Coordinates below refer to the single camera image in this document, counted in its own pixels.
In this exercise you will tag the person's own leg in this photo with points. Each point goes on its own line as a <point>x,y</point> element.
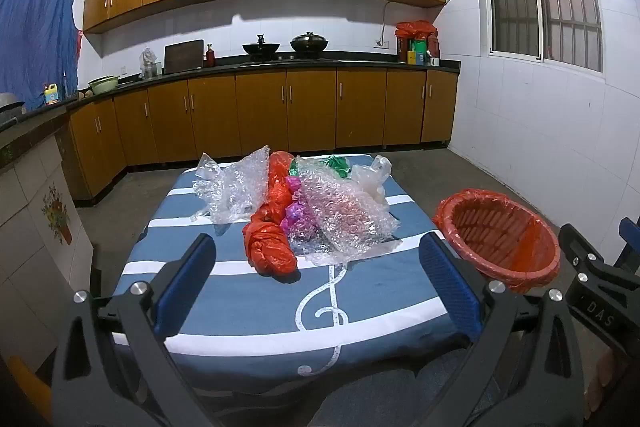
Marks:
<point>380,397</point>

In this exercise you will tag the red bag over jars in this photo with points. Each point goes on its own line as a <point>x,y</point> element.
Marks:
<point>416,28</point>

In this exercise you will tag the green boxes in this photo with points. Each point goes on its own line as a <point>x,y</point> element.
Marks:
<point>419,52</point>

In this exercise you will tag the red jar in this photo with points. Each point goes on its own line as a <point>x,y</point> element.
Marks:
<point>402,49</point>

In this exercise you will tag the red hanging cloth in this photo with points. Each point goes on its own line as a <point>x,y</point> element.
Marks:
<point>78,44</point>

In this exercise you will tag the yellow detergent bottle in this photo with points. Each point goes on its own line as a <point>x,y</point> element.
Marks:
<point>51,96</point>

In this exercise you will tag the metal pot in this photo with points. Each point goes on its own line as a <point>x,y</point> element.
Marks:
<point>10,104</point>

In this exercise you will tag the black kitchen countertop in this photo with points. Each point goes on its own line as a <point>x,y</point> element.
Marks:
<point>320,63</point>

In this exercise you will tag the clear plastic bag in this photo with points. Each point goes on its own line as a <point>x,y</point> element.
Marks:
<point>367,179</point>

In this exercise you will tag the black wok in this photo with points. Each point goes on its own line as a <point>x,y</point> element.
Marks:
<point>261,48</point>

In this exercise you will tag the blue striped tablecloth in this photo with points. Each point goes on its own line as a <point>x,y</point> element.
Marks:
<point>240,297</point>

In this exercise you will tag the blue hanging cloth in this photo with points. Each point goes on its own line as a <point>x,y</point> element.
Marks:
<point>35,32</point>

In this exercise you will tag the red bottle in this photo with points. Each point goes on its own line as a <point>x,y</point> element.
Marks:
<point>210,57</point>

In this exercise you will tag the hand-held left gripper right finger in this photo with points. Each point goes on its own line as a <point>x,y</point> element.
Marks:
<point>445,282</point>

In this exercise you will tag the wooden lower cabinets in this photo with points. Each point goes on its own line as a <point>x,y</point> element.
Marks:
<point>260,112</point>

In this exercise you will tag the dark cutting board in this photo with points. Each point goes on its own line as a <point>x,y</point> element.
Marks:
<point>184,57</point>

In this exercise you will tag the black pot with lid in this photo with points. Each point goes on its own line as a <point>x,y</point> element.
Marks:
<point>309,43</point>

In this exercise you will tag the bright green plastic bag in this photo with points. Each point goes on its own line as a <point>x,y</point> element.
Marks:
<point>340,164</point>

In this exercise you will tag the clear plastic container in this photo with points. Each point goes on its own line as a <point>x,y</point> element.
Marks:
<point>148,59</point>

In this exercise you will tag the large clear bubble wrap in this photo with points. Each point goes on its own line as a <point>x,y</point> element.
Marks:
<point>345,217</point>

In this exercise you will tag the purple plastic bag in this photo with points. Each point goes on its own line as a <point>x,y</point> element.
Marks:
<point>295,212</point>

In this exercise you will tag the red lined trash basket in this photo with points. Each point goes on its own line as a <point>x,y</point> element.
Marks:
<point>500,232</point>

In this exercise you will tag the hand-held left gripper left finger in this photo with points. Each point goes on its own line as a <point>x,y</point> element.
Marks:
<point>185,277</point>

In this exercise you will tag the green basin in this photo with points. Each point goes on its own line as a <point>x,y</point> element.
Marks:
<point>103,85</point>

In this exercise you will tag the knotted red plastic bag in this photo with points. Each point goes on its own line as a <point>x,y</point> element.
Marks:
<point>267,247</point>

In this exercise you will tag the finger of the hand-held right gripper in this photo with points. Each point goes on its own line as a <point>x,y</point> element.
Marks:
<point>585,257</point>
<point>631,237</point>

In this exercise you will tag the small clear bubble wrap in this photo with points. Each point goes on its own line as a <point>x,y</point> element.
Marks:
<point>235,192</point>

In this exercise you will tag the white wall socket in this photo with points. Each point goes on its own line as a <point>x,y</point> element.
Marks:
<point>382,44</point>

